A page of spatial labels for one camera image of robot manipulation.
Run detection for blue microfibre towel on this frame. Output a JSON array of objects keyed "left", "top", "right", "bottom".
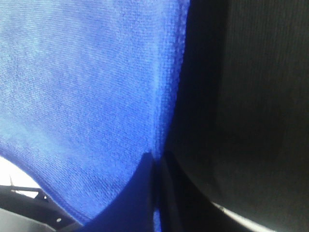
[{"left": 0, "top": 0, "right": 190, "bottom": 224}]

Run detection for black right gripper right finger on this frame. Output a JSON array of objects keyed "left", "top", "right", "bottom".
[{"left": 159, "top": 152, "right": 251, "bottom": 232}]

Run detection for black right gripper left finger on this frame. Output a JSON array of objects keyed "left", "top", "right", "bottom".
[{"left": 78, "top": 153, "right": 157, "bottom": 232}]

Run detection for black table cloth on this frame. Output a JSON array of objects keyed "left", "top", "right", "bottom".
[{"left": 165, "top": 0, "right": 309, "bottom": 232}]

